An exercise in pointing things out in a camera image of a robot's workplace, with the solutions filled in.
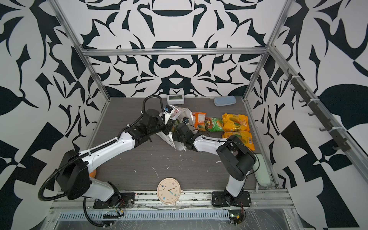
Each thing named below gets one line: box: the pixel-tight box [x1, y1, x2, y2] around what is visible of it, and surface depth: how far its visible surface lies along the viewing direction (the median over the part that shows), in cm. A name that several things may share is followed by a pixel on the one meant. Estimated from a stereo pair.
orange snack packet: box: [192, 111, 207, 132], surface depth 104 cm
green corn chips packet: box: [204, 116, 224, 132], surface depth 103 cm
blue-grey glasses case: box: [213, 95, 237, 107], surface depth 119 cm
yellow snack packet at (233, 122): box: [221, 113, 250, 132], surface depth 101 cm
